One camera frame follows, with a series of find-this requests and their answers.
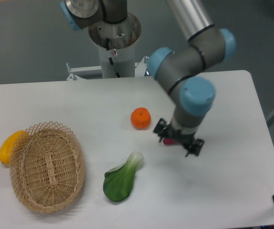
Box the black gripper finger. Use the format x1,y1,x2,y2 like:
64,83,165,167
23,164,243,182
153,118,169,143
185,138,204,157

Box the black cable on pedestal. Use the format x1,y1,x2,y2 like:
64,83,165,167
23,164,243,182
105,37,122,78

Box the green bok choy vegetable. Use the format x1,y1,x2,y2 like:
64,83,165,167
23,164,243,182
102,151,144,203

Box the woven wicker basket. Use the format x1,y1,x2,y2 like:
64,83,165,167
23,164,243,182
9,121,85,213

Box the white metal base frame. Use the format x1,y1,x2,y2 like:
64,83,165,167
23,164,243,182
66,56,150,81

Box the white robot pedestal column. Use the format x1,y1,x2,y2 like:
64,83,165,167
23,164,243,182
88,13,142,78

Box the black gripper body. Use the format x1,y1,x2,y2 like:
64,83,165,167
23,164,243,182
167,124,198,149

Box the yellow mango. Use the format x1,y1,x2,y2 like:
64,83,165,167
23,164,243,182
0,130,26,166

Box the purple sweet potato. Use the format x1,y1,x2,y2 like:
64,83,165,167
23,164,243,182
162,138,178,146

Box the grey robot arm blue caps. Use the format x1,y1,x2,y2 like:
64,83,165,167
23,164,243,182
60,0,236,156

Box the orange pumpkin toy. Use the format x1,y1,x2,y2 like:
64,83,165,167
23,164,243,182
130,107,151,130

